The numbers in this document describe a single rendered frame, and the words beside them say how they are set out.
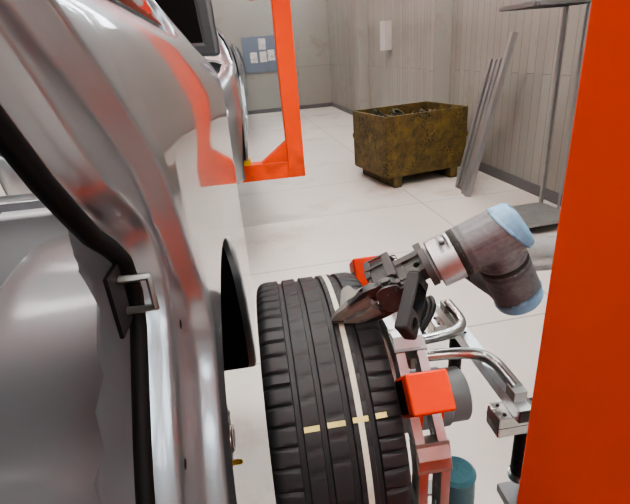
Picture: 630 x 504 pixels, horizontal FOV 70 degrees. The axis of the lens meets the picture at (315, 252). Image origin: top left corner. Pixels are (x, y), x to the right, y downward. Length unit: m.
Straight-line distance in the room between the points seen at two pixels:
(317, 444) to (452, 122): 5.51
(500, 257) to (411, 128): 5.00
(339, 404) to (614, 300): 0.51
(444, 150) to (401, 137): 0.67
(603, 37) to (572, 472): 0.40
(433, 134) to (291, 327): 5.22
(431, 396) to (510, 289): 0.24
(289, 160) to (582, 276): 4.16
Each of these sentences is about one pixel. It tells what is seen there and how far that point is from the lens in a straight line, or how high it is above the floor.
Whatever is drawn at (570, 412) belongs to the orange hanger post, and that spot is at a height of 1.30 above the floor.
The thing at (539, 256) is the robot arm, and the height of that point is 1.20.
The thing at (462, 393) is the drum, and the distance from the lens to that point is 1.15.
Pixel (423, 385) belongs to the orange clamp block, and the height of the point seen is 1.11.
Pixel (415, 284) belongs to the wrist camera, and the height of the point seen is 1.26.
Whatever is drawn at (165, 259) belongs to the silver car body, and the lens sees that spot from 0.52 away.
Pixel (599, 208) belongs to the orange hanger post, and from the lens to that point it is 0.44.
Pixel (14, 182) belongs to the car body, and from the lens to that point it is 3.68.
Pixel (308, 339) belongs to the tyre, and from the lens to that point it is 0.86.
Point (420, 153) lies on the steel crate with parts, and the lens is 5.90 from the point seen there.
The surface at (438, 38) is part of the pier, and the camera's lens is 7.24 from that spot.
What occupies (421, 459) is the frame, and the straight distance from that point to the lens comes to 0.90.
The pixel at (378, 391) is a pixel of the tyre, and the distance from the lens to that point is 0.83.
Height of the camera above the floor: 1.64
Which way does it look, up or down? 24 degrees down
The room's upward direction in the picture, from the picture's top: 5 degrees counter-clockwise
